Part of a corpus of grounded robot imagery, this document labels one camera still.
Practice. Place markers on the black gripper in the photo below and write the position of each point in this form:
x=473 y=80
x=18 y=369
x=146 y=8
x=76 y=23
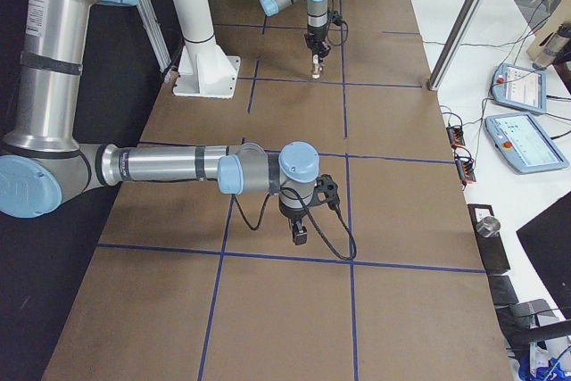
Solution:
x=313 y=37
x=291 y=213

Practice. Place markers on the white PPR brass valve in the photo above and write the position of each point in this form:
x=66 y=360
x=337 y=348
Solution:
x=315 y=72

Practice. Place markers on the orange black connector block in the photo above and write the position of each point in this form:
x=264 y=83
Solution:
x=456 y=136

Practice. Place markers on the black metal plate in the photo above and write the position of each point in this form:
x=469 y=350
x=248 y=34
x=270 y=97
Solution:
x=490 y=246

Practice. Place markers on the steel cylinder weight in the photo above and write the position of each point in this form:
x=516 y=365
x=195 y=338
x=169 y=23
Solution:
x=488 y=227

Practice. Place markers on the far teach pendant tablet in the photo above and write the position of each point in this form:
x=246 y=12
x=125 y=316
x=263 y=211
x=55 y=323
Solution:
x=520 y=88

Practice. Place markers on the teach pendant tablet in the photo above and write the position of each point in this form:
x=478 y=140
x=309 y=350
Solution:
x=520 y=88
x=523 y=144

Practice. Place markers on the near teach pendant tablet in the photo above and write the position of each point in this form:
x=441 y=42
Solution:
x=523 y=144

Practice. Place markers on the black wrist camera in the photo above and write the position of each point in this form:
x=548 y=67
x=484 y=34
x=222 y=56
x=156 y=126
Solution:
x=336 y=18
x=326 y=191

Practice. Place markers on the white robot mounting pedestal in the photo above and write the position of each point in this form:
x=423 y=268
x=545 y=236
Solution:
x=204 y=69

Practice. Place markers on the aluminium frame post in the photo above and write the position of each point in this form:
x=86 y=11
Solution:
x=459 y=29

